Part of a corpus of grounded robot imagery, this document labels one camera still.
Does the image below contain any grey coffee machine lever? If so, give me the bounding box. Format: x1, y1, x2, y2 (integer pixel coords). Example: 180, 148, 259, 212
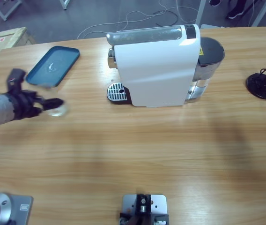
106, 25, 186, 45

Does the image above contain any black floor cable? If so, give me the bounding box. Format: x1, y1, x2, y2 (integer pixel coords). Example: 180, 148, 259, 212
153, 9, 179, 28

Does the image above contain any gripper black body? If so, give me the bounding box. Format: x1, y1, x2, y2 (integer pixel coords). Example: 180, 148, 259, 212
11, 90, 44, 120

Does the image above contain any white metal post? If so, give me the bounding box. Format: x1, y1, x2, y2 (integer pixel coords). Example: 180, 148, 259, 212
251, 0, 266, 28
195, 0, 207, 25

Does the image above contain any wooden crate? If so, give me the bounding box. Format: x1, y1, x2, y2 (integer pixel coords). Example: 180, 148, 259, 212
0, 27, 37, 78

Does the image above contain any grey base plate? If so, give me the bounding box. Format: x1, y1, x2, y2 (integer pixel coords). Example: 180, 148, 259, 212
7, 195, 34, 225

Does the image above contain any white capsule coffee machine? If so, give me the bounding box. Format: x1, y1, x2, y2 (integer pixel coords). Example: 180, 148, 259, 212
106, 24, 201, 109

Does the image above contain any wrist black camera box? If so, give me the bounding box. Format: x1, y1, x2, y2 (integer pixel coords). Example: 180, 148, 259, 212
6, 68, 26, 93

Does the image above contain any black drip tray with grate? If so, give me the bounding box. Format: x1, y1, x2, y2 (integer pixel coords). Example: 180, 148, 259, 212
106, 82, 131, 105

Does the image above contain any person's dark trouser leg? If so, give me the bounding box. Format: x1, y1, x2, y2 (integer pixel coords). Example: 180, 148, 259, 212
231, 0, 250, 14

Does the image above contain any white metal table frame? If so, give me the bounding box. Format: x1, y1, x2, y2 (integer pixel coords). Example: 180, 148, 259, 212
0, 0, 22, 22

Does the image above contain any black capsule holder with rods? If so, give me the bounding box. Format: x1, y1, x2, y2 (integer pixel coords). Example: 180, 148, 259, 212
245, 48, 266, 100

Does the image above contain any clear drinking glass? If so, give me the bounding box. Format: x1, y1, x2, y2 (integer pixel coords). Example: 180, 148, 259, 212
40, 83, 70, 118

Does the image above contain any white floor cable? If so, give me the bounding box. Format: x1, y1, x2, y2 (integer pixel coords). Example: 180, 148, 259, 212
76, 0, 199, 40

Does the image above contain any blue rectangular plastic tray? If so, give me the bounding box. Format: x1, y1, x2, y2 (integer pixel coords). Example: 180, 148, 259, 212
25, 45, 81, 89

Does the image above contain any white metal table leg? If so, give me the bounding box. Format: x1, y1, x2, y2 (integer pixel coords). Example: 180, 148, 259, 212
59, 0, 72, 10

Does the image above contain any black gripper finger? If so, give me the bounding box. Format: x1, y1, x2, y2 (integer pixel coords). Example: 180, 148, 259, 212
41, 104, 63, 111
41, 97, 65, 105

